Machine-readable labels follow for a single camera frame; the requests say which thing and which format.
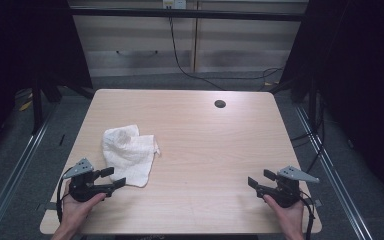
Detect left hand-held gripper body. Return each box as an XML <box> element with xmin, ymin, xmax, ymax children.
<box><xmin>62</xmin><ymin>157</ymin><xmax>114</xmax><ymax>203</ymax></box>

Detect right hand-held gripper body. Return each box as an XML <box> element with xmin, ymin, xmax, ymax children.
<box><xmin>256</xmin><ymin>165</ymin><xmax>320</xmax><ymax>209</ymax></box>

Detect white cloth with flower print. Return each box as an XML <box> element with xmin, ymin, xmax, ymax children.
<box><xmin>101</xmin><ymin>124</ymin><xmax>161</xmax><ymax>188</ymax></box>

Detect person's right hand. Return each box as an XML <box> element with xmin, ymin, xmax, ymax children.
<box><xmin>263</xmin><ymin>194</ymin><xmax>305</xmax><ymax>234</ymax></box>

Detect person's left hand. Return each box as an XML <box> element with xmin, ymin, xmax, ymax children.
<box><xmin>59</xmin><ymin>181</ymin><xmax>108</xmax><ymax>231</ymax></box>

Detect grey tape strip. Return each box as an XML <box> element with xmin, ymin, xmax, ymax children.
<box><xmin>36</xmin><ymin>201</ymin><xmax>58</xmax><ymax>212</ymax></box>
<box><xmin>304</xmin><ymin>198</ymin><xmax>323</xmax><ymax>208</ymax></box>

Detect black stand leg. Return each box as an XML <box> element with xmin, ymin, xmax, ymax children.
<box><xmin>30</xmin><ymin>79</ymin><xmax>45</xmax><ymax>135</ymax></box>

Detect yellow floor object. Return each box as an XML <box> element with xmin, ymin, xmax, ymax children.
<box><xmin>18</xmin><ymin>99</ymin><xmax>34</xmax><ymax>112</ymax></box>

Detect dark curtain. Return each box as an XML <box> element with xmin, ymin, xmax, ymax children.
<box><xmin>278</xmin><ymin>0</ymin><xmax>384</xmax><ymax>209</ymax></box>
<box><xmin>0</xmin><ymin>0</ymin><xmax>93</xmax><ymax>166</ymax></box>

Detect pale wooden cabinet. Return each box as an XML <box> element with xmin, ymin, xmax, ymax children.
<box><xmin>67</xmin><ymin>0</ymin><xmax>309</xmax><ymax>78</ymax></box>

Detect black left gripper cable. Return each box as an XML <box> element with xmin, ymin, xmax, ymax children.
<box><xmin>55</xmin><ymin>176</ymin><xmax>68</xmax><ymax>224</ymax></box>

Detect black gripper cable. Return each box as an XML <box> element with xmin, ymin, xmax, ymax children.
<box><xmin>55</xmin><ymin>176</ymin><xmax>68</xmax><ymax>224</ymax></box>
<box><xmin>298</xmin><ymin>189</ymin><xmax>316</xmax><ymax>240</ymax></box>

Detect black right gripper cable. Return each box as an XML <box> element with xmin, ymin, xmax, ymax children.
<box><xmin>298</xmin><ymin>189</ymin><xmax>316</xmax><ymax>240</ymax></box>

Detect metal floor rail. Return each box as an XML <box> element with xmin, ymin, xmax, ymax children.
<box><xmin>294</xmin><ymin>104</ymin><xmax>375</xmax><ymax>240</ymax></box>
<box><xmin>0</xmin><ymin>108</ymin><xmax>56</xmax><ymax>240</ymax></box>

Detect black floor cables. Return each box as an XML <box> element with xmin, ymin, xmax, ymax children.
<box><xmin>289</xmin><ymin>96</ymin><xmax>327</xmax><ymax>174</ymax></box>

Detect dark cabinet handle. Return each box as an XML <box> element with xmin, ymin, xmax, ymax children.
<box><xmin>115</xmin><ymin>49</ymin><xmax>159</xmax><ymax>57</ymax></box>

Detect black power cable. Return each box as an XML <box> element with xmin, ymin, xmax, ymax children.
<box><xmin>168</xmin><ymin>8</ymin><xmax>285</xmax><ymax>92</ymax></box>

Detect black horizontal frame bar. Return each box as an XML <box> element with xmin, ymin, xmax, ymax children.
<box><xmin>68</xmin><ymin>7</ymin><xmax>306</xmax><ymax>22</ymax></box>

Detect white wall power outlet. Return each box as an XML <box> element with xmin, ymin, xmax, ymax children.
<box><xmin>162</xmin><ymin>0</ymin><xmax>188</xmax><ymax>10</ymax></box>

